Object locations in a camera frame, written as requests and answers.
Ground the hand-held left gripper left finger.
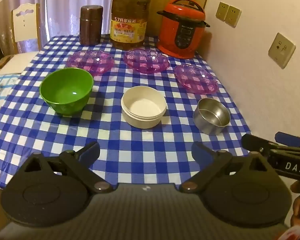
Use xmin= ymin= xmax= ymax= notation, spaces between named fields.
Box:
xmin=22 ymin=141 xmax=113 ymax=194

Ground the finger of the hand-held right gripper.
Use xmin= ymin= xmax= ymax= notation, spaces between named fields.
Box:
xmin=275 ymin=131 xmax=300 ymax=148
xmin=241 ymin=133 xmax=281 ymax=156

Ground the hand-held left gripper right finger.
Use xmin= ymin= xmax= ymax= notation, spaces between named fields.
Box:
xmin=179 ymin=141 xmax=271 ymax=194

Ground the stainless steel bowl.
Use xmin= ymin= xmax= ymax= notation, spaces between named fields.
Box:
xmin=193 ymin=98 xmax=231 ymax=136

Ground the green plastic bowl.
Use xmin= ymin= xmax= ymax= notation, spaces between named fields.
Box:
xmin=39 ymin=67 xmax=94 ymax=117

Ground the white plastic bowl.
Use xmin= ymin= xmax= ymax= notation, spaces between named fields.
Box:
xmin=121 ymin=86 xmax=167 ymax=129

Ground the transparent purple plate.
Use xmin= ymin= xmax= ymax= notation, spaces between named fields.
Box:
xmin=66 ymin=50 xmax=115 ymax=75
xmin=174 ymin=64 xmax=219 ymax=95
xmin=123 ymin=48 xmax=170 ymax=74

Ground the blue white checkered tablecloth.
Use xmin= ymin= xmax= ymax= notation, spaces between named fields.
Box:
xmin=0 ymin=34 xmax=252 ymax=192

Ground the red white garment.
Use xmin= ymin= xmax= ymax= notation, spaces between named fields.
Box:
xmin=280 ymin=224 xmax=300 ymax=240

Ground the light blue patterned cloth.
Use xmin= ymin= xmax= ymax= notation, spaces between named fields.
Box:
xmin=0 ymin=74 xmax=23 ymax=122

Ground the red electric pressure cooker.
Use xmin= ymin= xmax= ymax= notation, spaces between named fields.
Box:
xmin=157 ymin=0 xmax=211 ymax=59

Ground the brown metal canister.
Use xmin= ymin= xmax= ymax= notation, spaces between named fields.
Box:
xmin=79 ymin=4 xmax=103 ymax=46

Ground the white wooden chair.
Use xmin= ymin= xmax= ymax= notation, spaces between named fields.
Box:
xmin=0 ymin=3 xmax=42 ymax=75

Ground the large cooking oil bottle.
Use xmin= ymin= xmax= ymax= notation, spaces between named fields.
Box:
xmin=109 ymin=0 xmax=151 ymax=50

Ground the sheer patterned curtain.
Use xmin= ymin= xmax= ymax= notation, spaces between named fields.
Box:
xmin=0 ymin=0 xmax=115 ymax=53

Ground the large beige wall socket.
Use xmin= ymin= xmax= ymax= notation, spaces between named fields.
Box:
xmin=268 ymin=32 xmax=296 ymax=70

